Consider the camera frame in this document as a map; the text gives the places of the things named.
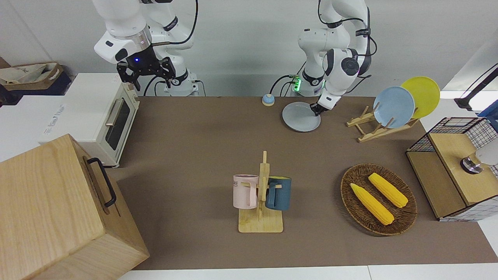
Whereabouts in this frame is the wire grid wooden shelf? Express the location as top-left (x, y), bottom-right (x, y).
top-left (406, 117), bottom-right (498, 222)

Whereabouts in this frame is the yellow plate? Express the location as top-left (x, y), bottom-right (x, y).
top-left (401, 76), bottom-right (441, 119)

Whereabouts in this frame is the black camera stand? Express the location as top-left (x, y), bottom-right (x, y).
top-left (454, 62), bottom-right (498, 111)

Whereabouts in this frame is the toaster oven door handle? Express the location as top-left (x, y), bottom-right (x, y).
top-left (105, 97), bottom-right (124, 127)

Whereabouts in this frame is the blue object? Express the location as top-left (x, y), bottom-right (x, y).
top-left (478, 99), bottom-right (498, 133)

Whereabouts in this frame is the brown cardboard box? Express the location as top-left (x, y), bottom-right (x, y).
top-left (0, 62), bottom-right (65, 92)

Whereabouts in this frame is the brown wicker basket tray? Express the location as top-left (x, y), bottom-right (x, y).
top-left (340, 163), bottom-right (418, 236)

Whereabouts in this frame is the pink mug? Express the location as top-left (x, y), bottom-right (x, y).
top-left (233, 174), bottom-right (260, 209)

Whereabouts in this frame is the wooden plate rack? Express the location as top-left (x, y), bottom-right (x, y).
top-left (346, 102), bottom-right (421, 143)

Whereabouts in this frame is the wooden mug rack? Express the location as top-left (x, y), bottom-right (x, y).
top-left (238, 150), bottom-right (284, 233)

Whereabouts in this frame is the light wooden box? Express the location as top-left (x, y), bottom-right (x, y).
top-left (0, 133), bottom-right (150, 280)

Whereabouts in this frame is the yellow corn cob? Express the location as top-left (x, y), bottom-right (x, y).
top-left (350, 183), bottom-right (395, 226)
top-left (368, 173), bottom-right (409, 208)

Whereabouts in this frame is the white cloth bag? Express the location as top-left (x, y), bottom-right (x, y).
top-left (0, 63), bottom-right (58, 85)

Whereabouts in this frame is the white toaster oven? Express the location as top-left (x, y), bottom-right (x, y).
top-left (39, 73), bottom-right (140, 168)

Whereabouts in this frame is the white object with metal cap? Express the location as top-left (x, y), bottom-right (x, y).
top-left (460, 138), bottom-right (498, 175)

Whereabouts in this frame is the brown table mat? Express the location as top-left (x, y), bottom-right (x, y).
top-left (115, 96), bottom-right (498, 271)

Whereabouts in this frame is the gray plate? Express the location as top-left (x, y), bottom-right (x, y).
top-left (282, 102), bottom-right (321, 133)

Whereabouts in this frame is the dark blue bin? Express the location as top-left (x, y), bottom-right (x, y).
top-left (0, 71), bottom-right (73, 106)

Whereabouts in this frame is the black base cable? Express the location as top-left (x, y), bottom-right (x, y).
top-left (270, 74), bottom-right (298, 97)

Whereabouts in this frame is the black box handle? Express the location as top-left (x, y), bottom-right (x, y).
top-left (86, 157), bottom-right (117, 208)

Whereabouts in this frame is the light blue plate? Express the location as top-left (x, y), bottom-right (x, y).
top-left (373, 86), bottom-right (416, 129)

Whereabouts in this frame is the dark blue mug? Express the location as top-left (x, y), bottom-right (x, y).
top-left (265, 176), bottom-right (292, 211)

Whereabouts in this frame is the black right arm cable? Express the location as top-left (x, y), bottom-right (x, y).
top-left (154, 0), bottom-right (199, 47)

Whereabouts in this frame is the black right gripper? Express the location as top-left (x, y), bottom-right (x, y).
top-left (118, 47), bottom-right (176, 92)

